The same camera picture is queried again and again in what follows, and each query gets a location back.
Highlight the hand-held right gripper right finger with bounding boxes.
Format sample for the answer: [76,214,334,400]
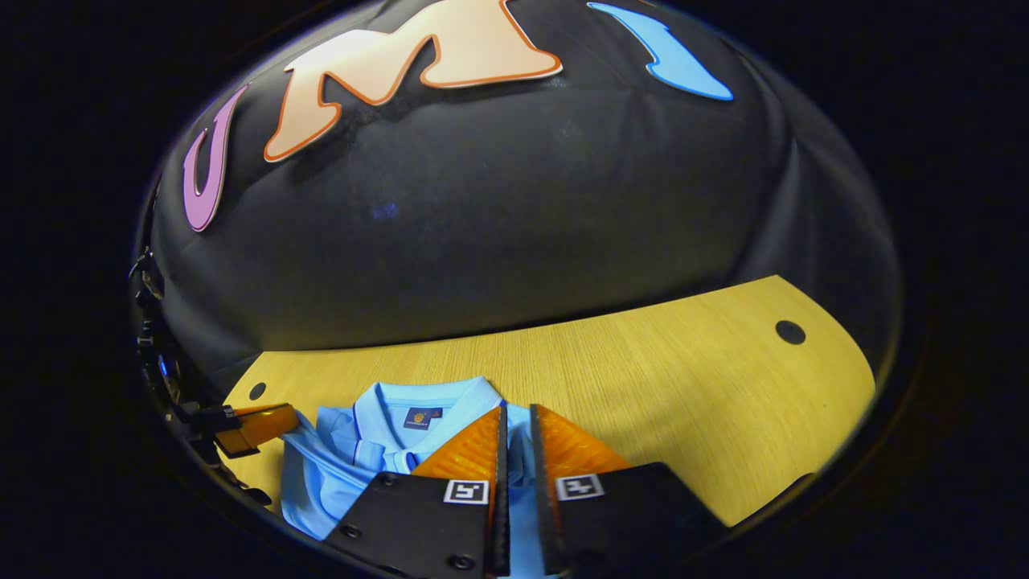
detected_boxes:
[529,404,724,577]

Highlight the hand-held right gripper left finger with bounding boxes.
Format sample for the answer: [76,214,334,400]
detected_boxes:
[322,404,511,578]

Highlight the light blue polo T-shirt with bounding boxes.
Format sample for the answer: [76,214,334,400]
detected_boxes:
[280,376,564,578]

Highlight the black backdrop cloth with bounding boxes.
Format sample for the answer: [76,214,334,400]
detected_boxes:
[149,0,901,403]

